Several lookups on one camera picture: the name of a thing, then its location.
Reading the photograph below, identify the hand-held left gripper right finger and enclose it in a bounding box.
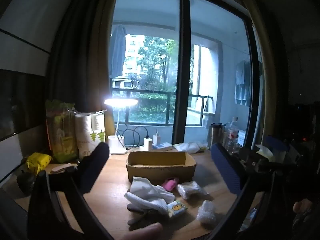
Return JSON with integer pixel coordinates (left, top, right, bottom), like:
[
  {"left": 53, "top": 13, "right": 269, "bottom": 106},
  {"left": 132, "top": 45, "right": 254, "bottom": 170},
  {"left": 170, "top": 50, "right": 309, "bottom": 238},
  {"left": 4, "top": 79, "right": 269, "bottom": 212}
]
[{"left": 207, "top": 142, "right": 298, "bottom": 240}]

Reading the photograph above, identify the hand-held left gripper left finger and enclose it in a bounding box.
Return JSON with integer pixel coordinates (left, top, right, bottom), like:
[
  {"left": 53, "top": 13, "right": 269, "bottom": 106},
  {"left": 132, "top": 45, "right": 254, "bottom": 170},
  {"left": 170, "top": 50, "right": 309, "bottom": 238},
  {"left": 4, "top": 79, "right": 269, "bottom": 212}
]
[{"left": 27, "top": 142, "right": 113, "bottom": 240}]

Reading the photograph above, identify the bubble wrap packet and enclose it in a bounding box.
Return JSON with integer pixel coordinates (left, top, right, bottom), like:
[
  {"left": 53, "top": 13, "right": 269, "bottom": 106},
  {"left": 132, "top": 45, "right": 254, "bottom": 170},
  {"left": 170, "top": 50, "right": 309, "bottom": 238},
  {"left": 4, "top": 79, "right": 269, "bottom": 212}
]
[{"left": 176, "top": 181, "right": 209, "bottom": 200}]

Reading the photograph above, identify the bubble wrap piece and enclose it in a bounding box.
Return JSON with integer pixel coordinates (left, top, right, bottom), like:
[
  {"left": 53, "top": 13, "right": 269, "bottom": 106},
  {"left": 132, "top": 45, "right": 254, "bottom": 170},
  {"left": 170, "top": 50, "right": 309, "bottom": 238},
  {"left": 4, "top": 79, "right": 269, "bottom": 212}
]
[{"left": 196, "top": 200, "right": 217, "bottom": 225}]

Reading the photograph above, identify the pink plush toy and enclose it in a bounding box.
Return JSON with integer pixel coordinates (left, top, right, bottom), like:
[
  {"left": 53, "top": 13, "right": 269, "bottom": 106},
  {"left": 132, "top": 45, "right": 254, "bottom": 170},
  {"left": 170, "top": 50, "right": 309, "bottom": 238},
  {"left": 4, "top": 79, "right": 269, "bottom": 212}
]
[{"left": 161, "top": 177, "right": 179, "bottom": 191}]

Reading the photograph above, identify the white cloth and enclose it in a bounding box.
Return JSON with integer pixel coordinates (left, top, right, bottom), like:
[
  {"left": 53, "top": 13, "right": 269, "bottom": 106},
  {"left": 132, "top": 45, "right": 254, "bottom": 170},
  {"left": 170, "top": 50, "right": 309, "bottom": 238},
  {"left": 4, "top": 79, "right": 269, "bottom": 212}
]
[{"left": 124, "top": 177, "right": 175, "bottom": 215}]

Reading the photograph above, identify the yellow cartoon tissue packet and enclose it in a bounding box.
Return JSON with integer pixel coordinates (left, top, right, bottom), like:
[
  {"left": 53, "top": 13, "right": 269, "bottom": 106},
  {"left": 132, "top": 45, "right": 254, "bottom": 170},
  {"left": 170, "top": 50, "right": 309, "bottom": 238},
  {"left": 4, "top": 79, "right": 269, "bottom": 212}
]
[{"left": 166, "top": 199, "right": 188, "bottom": 218}]

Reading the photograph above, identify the cardboard box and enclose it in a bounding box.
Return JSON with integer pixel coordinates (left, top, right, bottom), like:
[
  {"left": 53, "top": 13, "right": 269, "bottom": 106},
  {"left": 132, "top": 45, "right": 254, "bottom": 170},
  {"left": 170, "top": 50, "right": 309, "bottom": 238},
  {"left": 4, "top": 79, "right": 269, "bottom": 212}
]
[{"left": 126, "top": 151, "right": 197, "bottom": 184}]

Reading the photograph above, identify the person's left hand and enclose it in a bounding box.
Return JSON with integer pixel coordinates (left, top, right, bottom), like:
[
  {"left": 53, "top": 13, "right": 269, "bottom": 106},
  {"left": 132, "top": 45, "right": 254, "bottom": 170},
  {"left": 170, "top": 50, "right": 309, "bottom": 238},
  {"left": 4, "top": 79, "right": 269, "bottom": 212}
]
[{"left": 117, "top": 222, "right": 164, "bottom": 240}]

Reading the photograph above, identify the person's right hand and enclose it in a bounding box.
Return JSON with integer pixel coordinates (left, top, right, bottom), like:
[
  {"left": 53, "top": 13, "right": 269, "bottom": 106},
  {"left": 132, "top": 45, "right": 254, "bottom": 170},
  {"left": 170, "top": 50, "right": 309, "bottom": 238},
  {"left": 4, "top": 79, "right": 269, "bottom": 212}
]
[{"left": 292, "top": 199, "right": 313, "bottom": 214}]

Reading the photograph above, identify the white flat object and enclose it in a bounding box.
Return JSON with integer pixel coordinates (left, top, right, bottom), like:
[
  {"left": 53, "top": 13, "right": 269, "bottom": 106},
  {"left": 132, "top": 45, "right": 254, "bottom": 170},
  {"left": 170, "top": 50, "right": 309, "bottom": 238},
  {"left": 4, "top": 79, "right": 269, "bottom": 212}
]
[{"left": 50, "top": 164, "right": 78, "bottom": 174}]

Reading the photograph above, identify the white desk lamp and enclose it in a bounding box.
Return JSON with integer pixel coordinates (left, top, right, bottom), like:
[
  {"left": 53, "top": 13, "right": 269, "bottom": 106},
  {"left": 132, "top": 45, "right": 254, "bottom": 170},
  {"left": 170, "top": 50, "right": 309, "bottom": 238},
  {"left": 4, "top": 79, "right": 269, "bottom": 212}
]
[{"left": 104, "top": 98, "right": 139, "bottom": 155}]

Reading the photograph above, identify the clear plastic bottle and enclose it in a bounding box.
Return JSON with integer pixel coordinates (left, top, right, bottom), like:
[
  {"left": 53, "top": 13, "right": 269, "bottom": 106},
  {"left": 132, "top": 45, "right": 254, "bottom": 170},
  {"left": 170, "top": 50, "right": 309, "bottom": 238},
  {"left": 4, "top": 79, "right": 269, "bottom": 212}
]
[{"left": 224, "top": 120, "right": 240, "bottom": 153}]

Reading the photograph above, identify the steel thermos cup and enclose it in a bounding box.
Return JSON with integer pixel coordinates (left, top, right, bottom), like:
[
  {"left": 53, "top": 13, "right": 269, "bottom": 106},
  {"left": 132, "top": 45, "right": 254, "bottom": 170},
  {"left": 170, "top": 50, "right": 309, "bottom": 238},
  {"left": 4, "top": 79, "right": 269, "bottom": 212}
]
[{"left": 207, "top": 122, "right": 223, "bottom": 150}]

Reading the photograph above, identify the tree print paper towel pack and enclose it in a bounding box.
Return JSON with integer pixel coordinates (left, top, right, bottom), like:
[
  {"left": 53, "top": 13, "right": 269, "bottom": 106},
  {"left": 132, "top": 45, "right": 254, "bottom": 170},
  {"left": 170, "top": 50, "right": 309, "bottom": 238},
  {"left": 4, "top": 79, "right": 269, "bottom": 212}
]
[{"left": 74, "top": 110, "right": 108, "bottom": 159}]

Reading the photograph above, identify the white plastic bag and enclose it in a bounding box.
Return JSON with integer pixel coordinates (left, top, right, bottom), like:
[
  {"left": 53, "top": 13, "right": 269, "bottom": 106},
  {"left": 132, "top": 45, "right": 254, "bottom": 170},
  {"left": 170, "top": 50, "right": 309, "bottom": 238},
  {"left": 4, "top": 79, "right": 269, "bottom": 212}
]
[{"left": 173, "top": 142, "right": 208, "bottom": 154}]

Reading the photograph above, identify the green snack bag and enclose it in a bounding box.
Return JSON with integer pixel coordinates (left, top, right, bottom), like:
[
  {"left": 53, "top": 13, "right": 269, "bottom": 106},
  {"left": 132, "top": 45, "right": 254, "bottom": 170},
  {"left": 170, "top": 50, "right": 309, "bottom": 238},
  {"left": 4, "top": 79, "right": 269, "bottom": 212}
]
[{"left": 45, "top": 100, "right": 78, "bottom": 163}]

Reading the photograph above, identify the blue tissue box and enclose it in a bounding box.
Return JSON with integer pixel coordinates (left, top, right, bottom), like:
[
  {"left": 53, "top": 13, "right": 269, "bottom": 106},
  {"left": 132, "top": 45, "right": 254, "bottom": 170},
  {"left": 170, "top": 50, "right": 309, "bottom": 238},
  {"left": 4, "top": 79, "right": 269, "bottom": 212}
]
[{"left": 255, "top": 135, "right": 292, "bottom": 163}]

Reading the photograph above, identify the white power strip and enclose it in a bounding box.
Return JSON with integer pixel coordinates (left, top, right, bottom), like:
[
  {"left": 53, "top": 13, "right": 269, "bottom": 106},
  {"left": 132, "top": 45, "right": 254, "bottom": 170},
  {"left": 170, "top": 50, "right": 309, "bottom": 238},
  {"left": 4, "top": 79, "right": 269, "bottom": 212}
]
[{"left": 140, "top": 142, "right": 173, "bottom": 152}]

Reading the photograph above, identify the dark round object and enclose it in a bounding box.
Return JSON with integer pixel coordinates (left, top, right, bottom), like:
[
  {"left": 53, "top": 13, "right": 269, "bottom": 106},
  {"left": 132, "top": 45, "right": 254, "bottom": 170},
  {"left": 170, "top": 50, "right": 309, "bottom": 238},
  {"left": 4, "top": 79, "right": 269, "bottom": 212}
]
[{"left": 16, "top": 171, "right": 38, "bottom": 195}]

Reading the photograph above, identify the blue-grey hanging garment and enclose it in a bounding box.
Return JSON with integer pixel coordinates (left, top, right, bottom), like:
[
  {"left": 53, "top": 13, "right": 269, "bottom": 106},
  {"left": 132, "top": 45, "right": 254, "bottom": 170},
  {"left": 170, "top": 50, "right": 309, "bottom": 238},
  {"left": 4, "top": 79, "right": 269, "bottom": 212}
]
[{"left": 235, "top": 60, "right": 252, "bottom": 107}]

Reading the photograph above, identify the balcony railing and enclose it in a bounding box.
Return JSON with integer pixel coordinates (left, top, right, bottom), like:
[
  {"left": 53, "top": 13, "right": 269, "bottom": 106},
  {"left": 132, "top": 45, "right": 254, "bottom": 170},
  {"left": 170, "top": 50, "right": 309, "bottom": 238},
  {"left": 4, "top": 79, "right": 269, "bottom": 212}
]
[{"left": 112, "top": 88, "right": 215, "bottom": 127}]

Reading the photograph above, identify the beige curtain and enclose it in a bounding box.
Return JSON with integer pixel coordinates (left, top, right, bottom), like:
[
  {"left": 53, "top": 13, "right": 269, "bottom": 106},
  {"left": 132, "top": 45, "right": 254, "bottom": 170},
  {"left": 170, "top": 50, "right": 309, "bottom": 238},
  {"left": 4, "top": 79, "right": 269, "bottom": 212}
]
[{"left": 240, "top": 0, "right": 288, "bottom": 150}]

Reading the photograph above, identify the dark brown curtain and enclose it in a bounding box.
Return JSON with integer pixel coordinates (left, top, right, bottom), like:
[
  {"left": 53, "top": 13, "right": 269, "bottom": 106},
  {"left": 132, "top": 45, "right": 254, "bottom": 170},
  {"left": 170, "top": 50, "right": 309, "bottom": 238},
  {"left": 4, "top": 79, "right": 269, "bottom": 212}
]
[{"left": 47, "top": 0, "right": 120, "bottom": 140}]

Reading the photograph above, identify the dark hanging garment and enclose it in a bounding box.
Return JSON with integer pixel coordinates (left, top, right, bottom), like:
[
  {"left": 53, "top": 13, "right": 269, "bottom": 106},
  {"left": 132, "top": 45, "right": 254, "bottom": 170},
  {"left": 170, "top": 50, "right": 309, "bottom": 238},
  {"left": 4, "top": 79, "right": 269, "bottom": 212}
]
[{"left": 109, "top": 25, "right": 126, "bottom": 79}]

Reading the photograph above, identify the black cable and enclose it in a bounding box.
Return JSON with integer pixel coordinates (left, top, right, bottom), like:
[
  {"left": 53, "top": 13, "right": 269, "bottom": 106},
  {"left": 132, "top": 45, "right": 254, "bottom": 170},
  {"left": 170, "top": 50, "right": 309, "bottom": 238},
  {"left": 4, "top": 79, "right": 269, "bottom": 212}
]
[{"left": 116, "top": 126, "right": 150, "bottom": 148}]

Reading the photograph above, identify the black window frame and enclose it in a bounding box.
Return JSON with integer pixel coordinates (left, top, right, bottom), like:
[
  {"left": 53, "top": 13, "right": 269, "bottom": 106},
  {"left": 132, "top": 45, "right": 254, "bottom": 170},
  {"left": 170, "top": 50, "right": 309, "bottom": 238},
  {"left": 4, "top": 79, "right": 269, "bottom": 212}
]
[{"left": 172, "top": 0, "right": 192, "bottom": 145}]

